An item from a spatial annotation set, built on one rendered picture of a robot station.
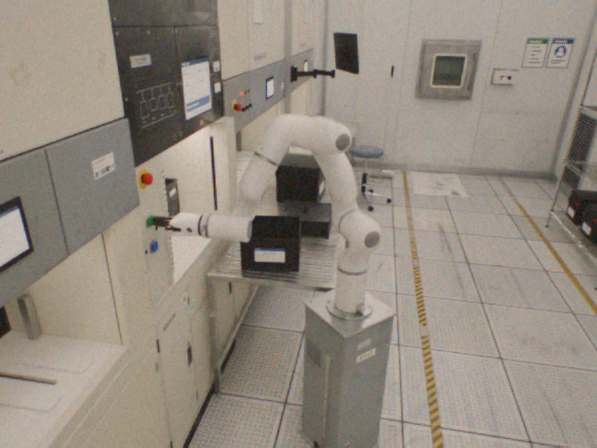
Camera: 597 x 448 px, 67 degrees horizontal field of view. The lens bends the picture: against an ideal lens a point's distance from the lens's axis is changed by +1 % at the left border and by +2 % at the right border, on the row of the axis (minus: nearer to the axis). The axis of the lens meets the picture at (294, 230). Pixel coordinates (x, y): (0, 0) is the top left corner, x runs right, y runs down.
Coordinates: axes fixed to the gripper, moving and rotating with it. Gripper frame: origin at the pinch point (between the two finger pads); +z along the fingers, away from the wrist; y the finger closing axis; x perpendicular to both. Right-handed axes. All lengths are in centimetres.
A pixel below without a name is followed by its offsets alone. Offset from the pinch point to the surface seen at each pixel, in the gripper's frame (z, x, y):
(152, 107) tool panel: 3.4, 36.1, 10.8
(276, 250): -30, -33, 48
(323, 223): -47, -35, 89
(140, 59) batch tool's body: 4, 51, 7
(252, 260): -19, -38, 47
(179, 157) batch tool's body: 23, 2, 70
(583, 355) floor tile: -206, -120, 117
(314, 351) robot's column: -53, -65, 21
